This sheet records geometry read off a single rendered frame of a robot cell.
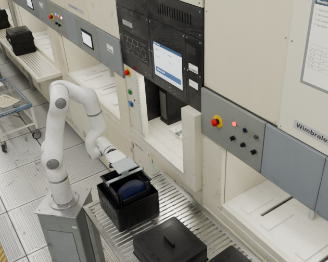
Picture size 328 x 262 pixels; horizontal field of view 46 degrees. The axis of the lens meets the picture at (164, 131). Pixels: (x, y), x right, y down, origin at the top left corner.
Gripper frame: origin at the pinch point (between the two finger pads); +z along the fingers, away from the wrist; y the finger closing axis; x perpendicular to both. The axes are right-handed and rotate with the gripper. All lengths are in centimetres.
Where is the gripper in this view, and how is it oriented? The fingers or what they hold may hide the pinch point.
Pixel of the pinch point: (124, 167)
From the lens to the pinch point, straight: 221.9
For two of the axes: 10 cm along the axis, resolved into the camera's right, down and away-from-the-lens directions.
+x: -0.5, -8.4, -5.5
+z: 5.4, 4.4, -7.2
